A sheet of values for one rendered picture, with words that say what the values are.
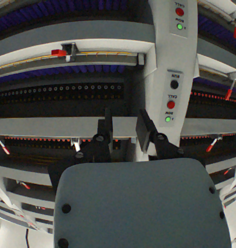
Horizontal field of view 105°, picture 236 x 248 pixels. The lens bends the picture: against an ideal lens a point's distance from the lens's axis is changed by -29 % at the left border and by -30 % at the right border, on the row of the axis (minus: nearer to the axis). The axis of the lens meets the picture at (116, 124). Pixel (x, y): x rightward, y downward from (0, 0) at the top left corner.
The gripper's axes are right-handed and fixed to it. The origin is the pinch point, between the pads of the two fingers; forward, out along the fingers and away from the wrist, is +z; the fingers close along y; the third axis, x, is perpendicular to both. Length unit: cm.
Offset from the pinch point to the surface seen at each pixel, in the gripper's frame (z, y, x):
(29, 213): 2, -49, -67
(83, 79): 28.7, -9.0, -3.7
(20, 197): 6, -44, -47
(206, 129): 11.3, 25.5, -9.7
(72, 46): 14.1, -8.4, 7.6
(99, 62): 17.8, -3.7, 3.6
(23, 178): 8.1, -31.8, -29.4
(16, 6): 22.7, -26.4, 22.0
